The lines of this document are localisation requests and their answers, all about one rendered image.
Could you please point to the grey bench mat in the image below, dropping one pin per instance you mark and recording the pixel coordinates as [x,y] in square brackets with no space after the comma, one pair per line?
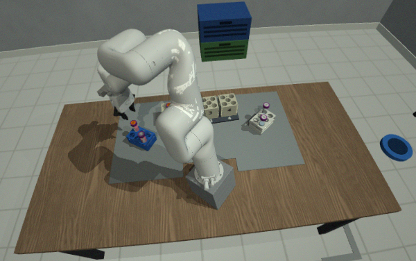
[275,147]

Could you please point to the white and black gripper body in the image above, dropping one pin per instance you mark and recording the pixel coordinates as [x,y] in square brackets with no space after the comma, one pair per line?
[123,101]

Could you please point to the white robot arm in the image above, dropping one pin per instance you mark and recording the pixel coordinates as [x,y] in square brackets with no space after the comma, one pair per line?
[182,127]

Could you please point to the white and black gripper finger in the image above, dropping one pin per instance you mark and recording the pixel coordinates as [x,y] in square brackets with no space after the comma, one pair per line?
[132,108]
[116,113]

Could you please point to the blue tube rack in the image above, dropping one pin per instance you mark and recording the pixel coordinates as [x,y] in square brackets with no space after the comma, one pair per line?
[150,139]

